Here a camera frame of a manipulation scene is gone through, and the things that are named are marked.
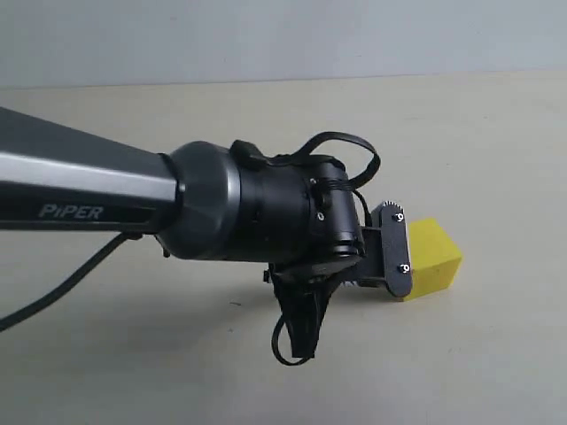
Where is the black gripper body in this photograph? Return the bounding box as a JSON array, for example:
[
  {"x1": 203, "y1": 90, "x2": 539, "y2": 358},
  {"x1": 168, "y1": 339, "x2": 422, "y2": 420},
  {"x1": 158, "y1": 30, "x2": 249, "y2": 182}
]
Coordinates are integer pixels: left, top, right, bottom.
[{"x1": 265, "y1": 199, "x2": 415, "y2": 298}]

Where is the yellow cube block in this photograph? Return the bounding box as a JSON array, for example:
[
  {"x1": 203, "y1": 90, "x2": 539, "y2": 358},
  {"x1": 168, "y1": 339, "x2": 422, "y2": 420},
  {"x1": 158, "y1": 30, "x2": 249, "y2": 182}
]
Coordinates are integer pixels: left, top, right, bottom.
[{"x1": 402, "y1": 218, "x2": 463, "y2": 302}]

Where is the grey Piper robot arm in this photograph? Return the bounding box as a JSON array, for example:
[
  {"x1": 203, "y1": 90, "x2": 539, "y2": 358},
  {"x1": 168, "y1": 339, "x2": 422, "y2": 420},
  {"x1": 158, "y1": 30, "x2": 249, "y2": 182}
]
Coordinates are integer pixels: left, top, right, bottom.
[{"x1": 1, "y1": 108, "x2": 413, "y2": 366}]

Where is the black strap loop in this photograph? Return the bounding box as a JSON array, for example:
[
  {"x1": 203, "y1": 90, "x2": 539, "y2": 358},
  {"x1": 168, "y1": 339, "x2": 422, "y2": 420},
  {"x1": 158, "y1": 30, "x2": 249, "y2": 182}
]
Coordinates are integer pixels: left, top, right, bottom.
[{"x1": 265, "y1": 130, "x2": 382, "y2": 191}]

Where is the black cable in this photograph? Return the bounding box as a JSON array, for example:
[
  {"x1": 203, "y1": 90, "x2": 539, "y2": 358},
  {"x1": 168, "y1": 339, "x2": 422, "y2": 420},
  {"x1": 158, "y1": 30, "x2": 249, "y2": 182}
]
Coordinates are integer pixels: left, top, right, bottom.
[{"x1": 0, "y1": 189, "x2": 373, "y2": 367}]

